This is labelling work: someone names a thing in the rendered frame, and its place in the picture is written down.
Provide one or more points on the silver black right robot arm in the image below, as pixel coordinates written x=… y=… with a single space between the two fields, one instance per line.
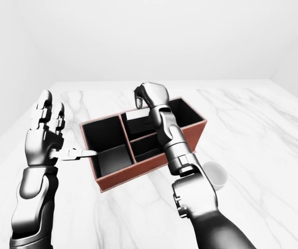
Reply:
x=203 y=207

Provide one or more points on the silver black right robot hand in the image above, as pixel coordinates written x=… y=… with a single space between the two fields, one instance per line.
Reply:
x=157 y=93

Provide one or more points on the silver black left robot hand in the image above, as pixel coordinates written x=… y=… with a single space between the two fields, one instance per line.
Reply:
x=36 y=147

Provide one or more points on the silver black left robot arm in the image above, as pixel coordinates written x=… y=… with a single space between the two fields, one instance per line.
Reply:
x=32 y=197

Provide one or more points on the red-brown desk caddy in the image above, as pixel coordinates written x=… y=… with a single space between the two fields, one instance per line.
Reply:
x=123 y=174

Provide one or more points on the white mug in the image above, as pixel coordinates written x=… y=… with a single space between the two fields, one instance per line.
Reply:
x=216 y=177

